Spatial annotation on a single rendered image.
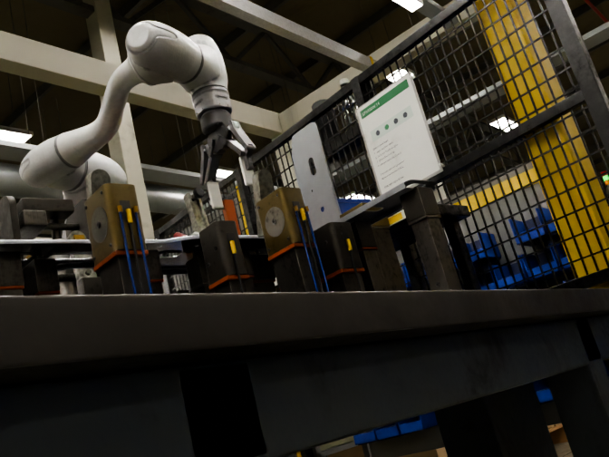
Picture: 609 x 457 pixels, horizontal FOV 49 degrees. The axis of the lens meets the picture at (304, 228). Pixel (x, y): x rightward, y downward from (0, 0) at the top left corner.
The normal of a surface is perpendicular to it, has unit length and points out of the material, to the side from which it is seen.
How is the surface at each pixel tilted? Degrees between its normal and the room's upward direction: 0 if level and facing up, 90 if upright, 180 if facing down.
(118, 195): 90
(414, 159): 90
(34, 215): 90
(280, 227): 90
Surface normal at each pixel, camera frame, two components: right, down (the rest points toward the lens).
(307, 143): -0.73, -0.01
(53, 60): 0.73, -0.36
